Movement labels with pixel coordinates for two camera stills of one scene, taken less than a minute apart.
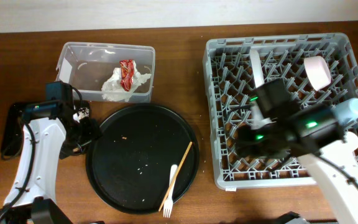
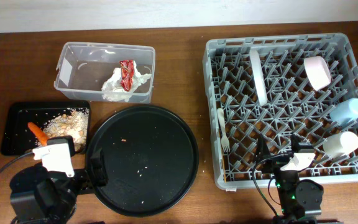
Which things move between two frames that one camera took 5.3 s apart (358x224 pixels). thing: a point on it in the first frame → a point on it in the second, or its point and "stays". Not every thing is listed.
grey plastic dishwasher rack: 317,70 stays
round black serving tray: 129,155 stays
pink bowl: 317,71 stays
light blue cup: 348,111 stays
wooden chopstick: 173,181 → 224,167
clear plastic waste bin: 85,65 stays
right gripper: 251,145 → 262,151
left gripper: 92,132 → 84,175
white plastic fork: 168,201 → 224,139
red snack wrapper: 127,70 stays
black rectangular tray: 13,124 stays
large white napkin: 112,89 stays
